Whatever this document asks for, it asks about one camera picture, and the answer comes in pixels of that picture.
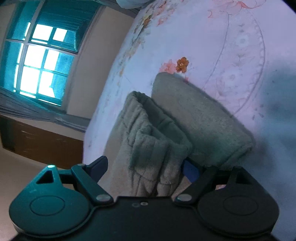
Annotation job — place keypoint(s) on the brown wooden door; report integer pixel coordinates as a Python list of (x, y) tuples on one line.
[(40, 145)]

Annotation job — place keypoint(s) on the grey fleece pants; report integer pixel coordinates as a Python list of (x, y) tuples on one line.
[(153, 135)]

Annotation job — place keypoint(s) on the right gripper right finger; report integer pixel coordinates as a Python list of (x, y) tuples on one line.
[(200, 178)]

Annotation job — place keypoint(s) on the left grey curtain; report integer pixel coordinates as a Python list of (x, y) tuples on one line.
[(20, 106)]

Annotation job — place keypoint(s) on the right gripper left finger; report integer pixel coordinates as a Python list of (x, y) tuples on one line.
[(86, 181)]

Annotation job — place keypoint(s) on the pink floral bed sheet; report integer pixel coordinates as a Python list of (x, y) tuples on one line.
[(241, 53)]

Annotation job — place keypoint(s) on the window with grey frame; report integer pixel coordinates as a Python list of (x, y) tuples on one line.
[(42, 45)]

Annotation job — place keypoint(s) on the rolled grey quilt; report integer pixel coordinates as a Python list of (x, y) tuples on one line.
[(132, 4)]

